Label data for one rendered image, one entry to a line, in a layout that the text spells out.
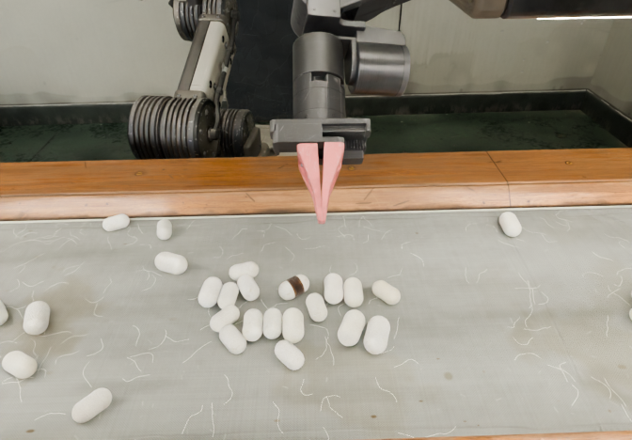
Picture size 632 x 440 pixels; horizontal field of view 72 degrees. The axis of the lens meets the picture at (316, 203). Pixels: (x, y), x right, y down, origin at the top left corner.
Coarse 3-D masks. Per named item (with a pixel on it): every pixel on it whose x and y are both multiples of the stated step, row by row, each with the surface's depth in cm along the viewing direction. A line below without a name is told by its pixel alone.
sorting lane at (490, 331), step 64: (0, 256) 51; (64, 256) 51; (128, 256) 51; (192, 256) 51; (256, 256) 51; (320, 256) 51; (384, 256) 51; (448, 256) 50; (512, 256) 50; (576, 256) 50; (64, 320) 44; (128, 320) 44; (192, 320) 43; (448, 320) 43; (512, 320) 43; (576, 320) 43; (0, 384) 38; (64, 384) 38; (128, 384) 38; (192, 384) 38; (256, 384) 38; (320, 384) 38; (384, 384) 38; (448, 384) 38; (512, 384) 38; (576, 384) 37
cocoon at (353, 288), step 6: (348, 282) 45; (354, 282) 45; (360, 282) 45; (348, 288) 44; (354, 288) 44; (360, 288) 44; (348, 294) 44; (354, 294) 43; (360, 294) 44; (348, 300) 44; (354, 300) 43; (360, 300) 44; (354, 306) 44
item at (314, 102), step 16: (304, 80) 45; (336, 80) 45; (304, 96) 45; (320, 96) 44; (336, 96) 45; (304, 112) 44; (320, 112) 44; (336, 112) 44; (272, 128) 43; (336, 128) 44; (352, 128) 44; (368, 128) 43
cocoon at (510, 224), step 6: (504, 216) 53; (510, 216) 53; (504, 222) 53; (510, 222) 52; (516, 222) 52; (504, 228) 53; (510, 228) 52; (516, 228) 52; (510, 234) 52; (516, 234) 52
